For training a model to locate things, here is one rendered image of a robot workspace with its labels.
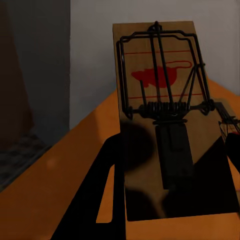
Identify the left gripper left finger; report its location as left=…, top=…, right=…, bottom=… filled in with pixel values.
left=50, top=133, right=126, bottom=240

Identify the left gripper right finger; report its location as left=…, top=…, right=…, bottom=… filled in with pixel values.
left=224, top=133, right=240, bottom=173

